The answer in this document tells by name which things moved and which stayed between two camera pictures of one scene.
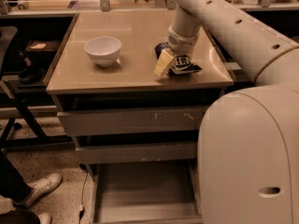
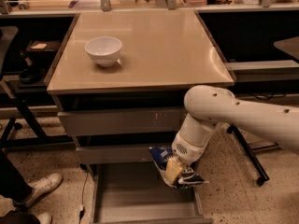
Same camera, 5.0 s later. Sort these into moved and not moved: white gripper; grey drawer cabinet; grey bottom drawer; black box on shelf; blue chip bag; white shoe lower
Moved: white gripper; blue chip bag
Not moved: grey drawer cabinet; white shoe lower; black box on shelf; grey bottom drawer
